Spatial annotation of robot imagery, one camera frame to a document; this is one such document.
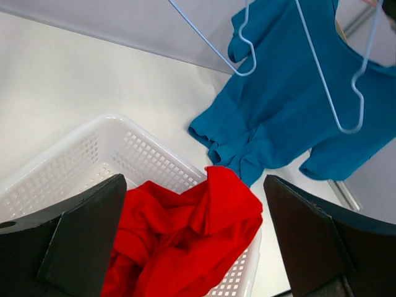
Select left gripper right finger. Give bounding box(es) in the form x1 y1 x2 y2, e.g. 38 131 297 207
264 175 395 296

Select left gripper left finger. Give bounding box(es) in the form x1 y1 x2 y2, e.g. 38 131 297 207
1 174 127 296

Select red t shirt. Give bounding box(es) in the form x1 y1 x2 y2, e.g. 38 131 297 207
101 166 263 296

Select blue t shirt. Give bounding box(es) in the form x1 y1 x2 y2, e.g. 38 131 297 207
189 0 395 185

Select blue wire hanger with shirt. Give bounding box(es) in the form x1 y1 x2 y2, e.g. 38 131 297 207
293 0 384 134

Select white plastic basket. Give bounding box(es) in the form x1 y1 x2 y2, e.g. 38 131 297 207
1 116 260 296

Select empty blue wire hanger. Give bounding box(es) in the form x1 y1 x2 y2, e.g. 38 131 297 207
168 1 257 77

